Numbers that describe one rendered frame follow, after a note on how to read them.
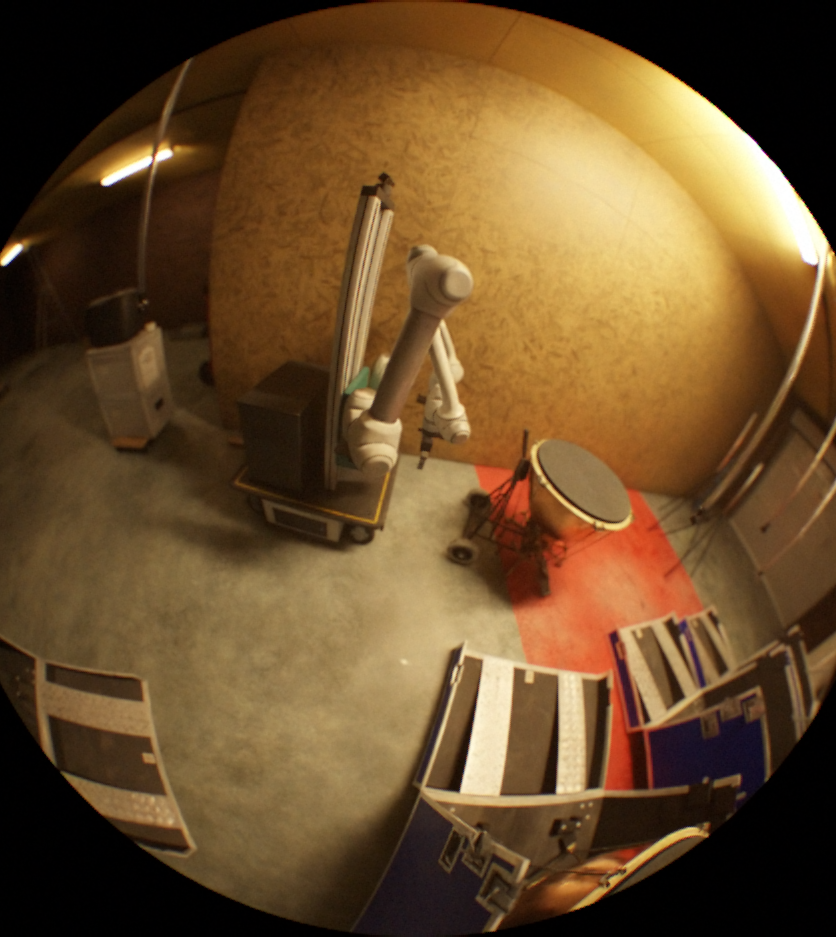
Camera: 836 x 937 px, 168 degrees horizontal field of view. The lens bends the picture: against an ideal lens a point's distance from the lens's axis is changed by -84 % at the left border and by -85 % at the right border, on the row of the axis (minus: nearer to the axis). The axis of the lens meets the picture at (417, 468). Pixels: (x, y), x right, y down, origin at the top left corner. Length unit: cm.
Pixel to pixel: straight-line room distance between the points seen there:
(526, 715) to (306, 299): 278
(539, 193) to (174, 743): 360
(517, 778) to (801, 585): 682
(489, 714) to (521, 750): 32
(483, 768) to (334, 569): 133
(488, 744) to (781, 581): 696
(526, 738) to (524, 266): 276
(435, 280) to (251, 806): 208
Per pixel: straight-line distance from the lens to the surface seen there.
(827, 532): 762
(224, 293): 227
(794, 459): 771
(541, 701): 182
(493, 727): 158
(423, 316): 82
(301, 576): 168
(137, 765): 192
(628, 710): 226
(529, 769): 179
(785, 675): 273
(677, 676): 271
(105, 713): 194
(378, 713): 152
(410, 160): 204
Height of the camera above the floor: 151
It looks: 40 degrees down
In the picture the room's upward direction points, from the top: 17 degrees clockwise
